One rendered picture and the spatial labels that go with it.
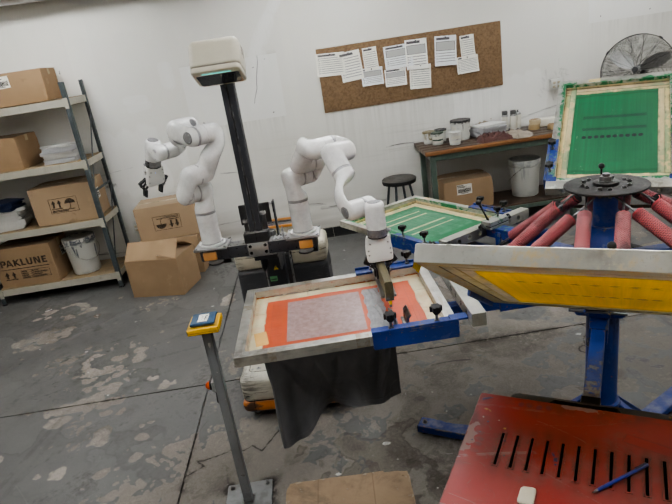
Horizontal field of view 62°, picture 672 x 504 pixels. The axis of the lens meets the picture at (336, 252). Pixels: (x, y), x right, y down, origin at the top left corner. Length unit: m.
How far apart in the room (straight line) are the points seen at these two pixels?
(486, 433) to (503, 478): 0.13
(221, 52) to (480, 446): 1.77
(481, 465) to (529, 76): 5.31
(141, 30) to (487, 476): 5.34
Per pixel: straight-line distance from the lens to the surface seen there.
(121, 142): 6.11
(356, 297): 2.32
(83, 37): 6.12
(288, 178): 2.53
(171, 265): 5.27
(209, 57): 2.41
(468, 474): 1.22
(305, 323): 2.17
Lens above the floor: 1.94
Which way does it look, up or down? 20 degrees down
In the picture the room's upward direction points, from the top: 9 degrees counter-clockwise
